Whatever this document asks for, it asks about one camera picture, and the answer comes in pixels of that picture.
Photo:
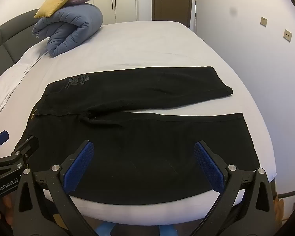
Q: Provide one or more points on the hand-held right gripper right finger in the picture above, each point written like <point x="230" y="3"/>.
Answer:
<point x="209" y="167"/>

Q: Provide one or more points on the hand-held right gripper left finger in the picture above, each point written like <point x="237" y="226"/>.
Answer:
<point x="78" y="164"/>

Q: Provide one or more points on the black pants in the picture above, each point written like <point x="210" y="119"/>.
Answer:
<point x="137" y="152"/>

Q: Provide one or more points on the white pillow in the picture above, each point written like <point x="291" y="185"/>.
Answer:
<point x="12" y="78"/>

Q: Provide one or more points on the brown paper bag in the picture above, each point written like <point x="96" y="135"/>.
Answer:
<point x="279" y="207"/>

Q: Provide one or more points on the grey padded headboard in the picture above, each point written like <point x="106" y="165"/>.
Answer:
<point x="5" y="41"/>

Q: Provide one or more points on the blue rolled duvet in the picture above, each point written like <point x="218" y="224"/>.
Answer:
<point x="71" y="27"/>

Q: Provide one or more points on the yellow cushion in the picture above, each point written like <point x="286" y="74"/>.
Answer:
<point x="54" y="2"/>

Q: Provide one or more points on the thin metal pole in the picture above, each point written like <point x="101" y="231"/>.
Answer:
<point x="195" y="14"/>

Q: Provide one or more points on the brown door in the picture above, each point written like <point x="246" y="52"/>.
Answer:
<point x="172" y="2"/>

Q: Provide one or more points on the white wardrobe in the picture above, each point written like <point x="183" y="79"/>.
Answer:
<point x="123" y="0"/>

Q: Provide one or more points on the beige wall socket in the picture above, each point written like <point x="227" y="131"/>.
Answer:
<point x="263" y="21"/>
<point x="287" y="35"/>

